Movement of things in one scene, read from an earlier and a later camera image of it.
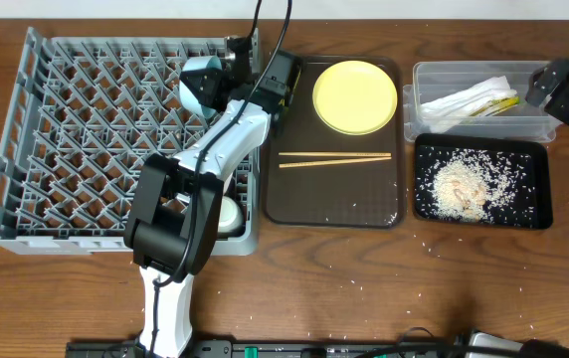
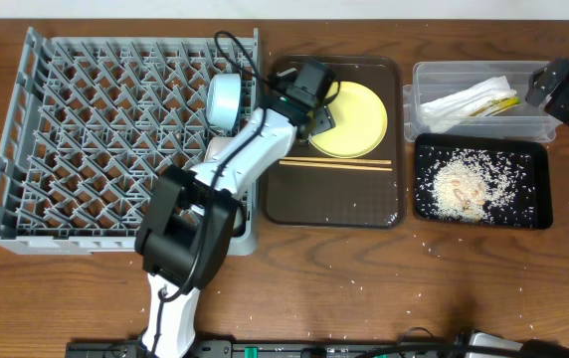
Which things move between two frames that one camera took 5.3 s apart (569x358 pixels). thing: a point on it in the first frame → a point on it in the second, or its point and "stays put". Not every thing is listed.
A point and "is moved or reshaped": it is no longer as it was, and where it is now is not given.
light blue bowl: x=195 y=64 is moved or reshaped
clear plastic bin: x=474 y=97 stays put
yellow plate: x=355 y=97 is moved or reshaped
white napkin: x=441 y=114 stays put
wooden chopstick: x=332 y=161 is moved or reshaped
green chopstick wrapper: x=497 y=105 stays put
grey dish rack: x=77 y=116 stays put
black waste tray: x=482 y=182 stays put
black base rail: x=399 y=348 stays put
